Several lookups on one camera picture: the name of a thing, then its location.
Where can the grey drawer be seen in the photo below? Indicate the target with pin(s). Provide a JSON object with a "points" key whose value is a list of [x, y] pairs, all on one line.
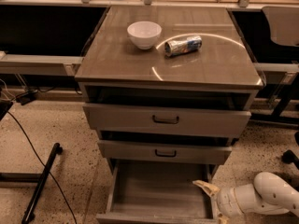
{"points": [[150, 192], [161, 152], [166, 120]]}

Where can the grey chair backrest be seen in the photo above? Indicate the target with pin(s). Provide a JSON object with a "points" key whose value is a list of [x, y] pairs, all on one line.
{"points": [[284, 25]]}

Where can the grey drawer cabinet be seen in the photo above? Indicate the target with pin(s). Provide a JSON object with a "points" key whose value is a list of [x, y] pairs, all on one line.
{"points": [[218, 76]]}

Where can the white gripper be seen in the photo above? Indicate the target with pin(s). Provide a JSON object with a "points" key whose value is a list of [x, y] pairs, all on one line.
{"points": [[224, 200]]}

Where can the left grey desk rail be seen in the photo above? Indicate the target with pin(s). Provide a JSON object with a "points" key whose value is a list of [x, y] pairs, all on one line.
{"points": [[39, 65]]}

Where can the crushed silver blue can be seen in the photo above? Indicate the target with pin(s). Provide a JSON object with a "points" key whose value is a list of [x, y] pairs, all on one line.
{"points": [[182, 46]]}

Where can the black metal stand leg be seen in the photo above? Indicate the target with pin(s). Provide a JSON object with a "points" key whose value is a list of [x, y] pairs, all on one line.
{"points": [[29, 213]]}

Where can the white bowl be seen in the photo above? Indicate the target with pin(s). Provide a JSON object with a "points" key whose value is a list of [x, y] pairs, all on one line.
{"points": [[144, 34]]}

